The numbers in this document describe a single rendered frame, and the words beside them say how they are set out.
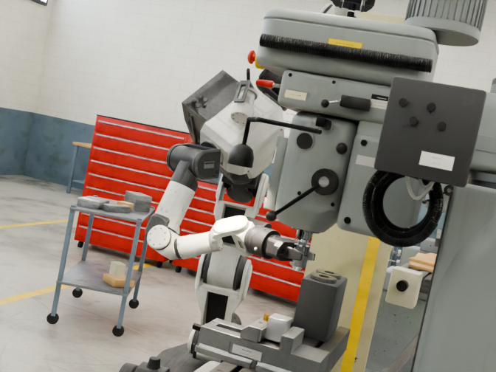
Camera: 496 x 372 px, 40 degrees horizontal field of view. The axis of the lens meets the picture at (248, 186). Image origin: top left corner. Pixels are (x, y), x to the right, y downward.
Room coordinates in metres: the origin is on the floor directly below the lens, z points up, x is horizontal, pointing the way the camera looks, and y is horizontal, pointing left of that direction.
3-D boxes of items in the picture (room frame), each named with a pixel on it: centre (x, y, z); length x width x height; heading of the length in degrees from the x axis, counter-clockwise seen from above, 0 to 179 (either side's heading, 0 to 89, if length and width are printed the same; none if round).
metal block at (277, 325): (1.84, -0.16, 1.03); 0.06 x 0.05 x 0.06; 162
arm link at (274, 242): (1.98, -0.12, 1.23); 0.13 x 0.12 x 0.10; 137
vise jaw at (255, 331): (1.85, -0.11, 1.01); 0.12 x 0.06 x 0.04; 162
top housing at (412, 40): (1.91, -0.20, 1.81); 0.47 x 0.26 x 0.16; 72
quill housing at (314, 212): (1.91, -0.19, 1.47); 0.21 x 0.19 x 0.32; 162
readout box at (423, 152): (1.50, -0.37, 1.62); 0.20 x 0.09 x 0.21; 72
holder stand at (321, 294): (2.30, -0.32, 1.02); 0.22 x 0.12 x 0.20; 163
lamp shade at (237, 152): (1.93, 0.03, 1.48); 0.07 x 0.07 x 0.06
